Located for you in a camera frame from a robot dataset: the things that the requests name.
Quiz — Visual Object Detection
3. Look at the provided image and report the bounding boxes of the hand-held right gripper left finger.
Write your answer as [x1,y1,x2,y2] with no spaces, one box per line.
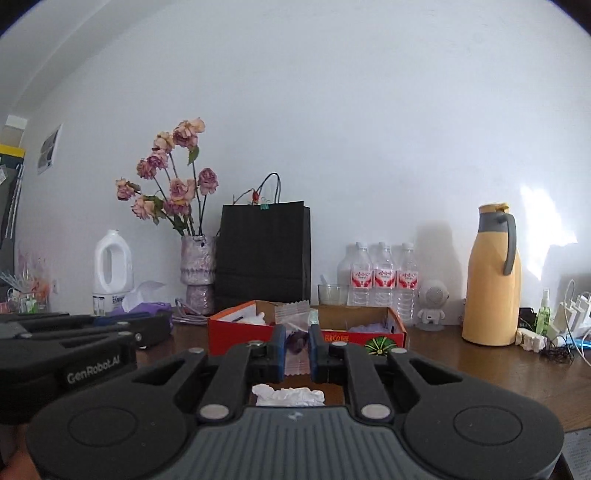
[131,324,287,423]

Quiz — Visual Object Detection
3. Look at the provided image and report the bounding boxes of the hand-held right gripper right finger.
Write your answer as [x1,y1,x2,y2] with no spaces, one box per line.
[308,324,462,423]

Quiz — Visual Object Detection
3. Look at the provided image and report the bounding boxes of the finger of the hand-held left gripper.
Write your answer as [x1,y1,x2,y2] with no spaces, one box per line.
[0,310,174,350]
[0,322,138,365]

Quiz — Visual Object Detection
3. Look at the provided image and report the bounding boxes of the clear serrated packet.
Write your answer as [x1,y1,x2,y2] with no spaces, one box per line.
[276,300,312,377]

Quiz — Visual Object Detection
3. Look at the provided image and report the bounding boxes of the red cardboard box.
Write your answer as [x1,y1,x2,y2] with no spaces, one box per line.
[208,300,408,357]

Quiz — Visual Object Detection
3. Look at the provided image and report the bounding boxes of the crumpled white tissue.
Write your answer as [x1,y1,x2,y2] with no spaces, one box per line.
[252,383,326,408]

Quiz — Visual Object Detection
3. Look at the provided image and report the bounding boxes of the white detergent bottle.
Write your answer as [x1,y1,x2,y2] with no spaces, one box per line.
[92,229,134,317]

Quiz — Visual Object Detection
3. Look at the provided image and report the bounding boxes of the purple cloth pouch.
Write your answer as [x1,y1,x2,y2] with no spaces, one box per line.
[347,320,393,334]

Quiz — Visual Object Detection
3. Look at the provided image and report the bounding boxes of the purple textured vase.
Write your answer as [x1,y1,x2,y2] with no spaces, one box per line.
[180,234,218,315]

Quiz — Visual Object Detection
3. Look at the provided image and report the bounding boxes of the clear desk organizer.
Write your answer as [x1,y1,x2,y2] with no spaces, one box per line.
[0,270,51,315]

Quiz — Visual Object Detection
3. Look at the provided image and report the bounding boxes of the black paper bag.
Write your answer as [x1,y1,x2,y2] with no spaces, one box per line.
[215,173,312,306]

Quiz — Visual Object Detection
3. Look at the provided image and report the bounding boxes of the white robot speaker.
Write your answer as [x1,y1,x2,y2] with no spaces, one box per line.
[417,278,451,332]

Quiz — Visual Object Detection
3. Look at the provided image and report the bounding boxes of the dried pink flowers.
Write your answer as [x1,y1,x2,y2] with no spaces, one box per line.
[115,117,220,238]

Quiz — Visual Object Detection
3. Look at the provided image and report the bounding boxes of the yellow thermos jug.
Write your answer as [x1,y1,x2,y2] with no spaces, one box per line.
[462,203,522,347]

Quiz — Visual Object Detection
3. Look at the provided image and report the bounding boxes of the green spray bottle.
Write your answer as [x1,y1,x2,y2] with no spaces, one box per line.
[536,288,552,337]

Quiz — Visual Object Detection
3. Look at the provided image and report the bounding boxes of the white charger blocks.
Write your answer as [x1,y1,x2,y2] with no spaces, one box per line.
[551,291,591,337]

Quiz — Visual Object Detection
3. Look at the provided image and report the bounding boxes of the printed paper sheet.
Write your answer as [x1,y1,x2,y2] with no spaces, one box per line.
[561,427,591,480]

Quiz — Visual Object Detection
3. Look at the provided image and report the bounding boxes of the purple cord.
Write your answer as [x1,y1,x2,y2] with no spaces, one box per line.
[173,298,211,326]

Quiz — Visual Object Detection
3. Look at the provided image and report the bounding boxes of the dark wall board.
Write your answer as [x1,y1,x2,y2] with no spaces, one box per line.
[0,143,26,252]

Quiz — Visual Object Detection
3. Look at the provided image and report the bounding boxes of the wall poster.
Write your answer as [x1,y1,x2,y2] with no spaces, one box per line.
[37,122,64,176]

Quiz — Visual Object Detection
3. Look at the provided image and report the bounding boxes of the black cable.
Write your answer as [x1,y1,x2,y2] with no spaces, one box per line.
[540,344,578,365]

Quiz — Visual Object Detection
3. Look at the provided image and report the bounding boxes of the white cables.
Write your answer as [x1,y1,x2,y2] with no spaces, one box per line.
[560,277,591,366]

